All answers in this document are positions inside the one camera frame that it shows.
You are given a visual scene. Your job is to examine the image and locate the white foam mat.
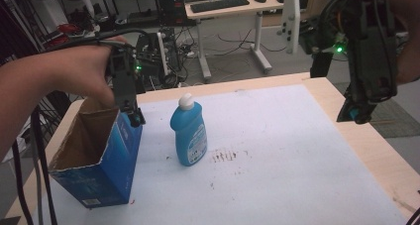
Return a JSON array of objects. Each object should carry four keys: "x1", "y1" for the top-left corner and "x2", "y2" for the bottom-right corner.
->
[{"x1": 31, "y1": 83, "x2": 408, "y2": 225}]

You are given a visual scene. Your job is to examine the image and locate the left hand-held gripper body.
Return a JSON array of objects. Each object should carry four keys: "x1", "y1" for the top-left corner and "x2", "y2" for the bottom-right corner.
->
[{"x1": 106, "y1": 47, "x2": 144, "y2": 114}]

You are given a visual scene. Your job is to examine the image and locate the blue detergent bottle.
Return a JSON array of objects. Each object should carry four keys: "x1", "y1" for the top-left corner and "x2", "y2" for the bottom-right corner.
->
[{"x1": 169, "y1": 92, "x2": 209, "y2": 168}]

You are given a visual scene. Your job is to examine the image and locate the wooden desk with white legs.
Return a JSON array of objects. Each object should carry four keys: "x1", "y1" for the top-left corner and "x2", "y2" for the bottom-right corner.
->
[{"x1": 183, "y1": 0, "x2": 300, "y2": 80}]

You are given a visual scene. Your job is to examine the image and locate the person's left hand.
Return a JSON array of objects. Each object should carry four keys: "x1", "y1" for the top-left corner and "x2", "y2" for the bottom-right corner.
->
[{"x1": 39, "y1": 35, "x2": 128, "y2": 109}]

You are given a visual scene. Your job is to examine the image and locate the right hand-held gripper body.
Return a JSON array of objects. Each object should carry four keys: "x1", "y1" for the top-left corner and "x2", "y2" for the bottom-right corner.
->
[{"x1": 310, "y1": 0, "x2": 399, "y2": 112}]

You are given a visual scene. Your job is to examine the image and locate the blue cardboard box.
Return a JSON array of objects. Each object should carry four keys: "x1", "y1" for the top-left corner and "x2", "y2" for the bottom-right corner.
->
[{"x1": 48, "y1": 97, "x2": 144, "y2": 209}]

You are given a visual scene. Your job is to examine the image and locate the white stand post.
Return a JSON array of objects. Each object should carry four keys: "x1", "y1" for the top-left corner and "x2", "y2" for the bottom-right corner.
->
[{"x1": 276, "y1": 0, "x2": 301, "y2": 56}]

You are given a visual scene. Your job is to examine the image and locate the black cable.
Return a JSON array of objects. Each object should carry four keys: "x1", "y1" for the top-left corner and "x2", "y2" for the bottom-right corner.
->
[
  {"x1": 30, "y1": 105, "x2": 59, "y2": 225},
  {"x1": 11, "y1": 139, "x2": 35, "y2": 225}
]

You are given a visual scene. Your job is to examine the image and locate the person's right hand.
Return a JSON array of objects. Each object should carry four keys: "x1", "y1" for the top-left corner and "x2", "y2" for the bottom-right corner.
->
[{"x1": 382, "y1": 0, "x2": 420, "y2": 85}]

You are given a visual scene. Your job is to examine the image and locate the black keyboard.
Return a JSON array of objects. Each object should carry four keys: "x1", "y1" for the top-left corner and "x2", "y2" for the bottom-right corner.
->
[{"x1": 189, "y1": 0, "x2": 251, "y2": 14}]

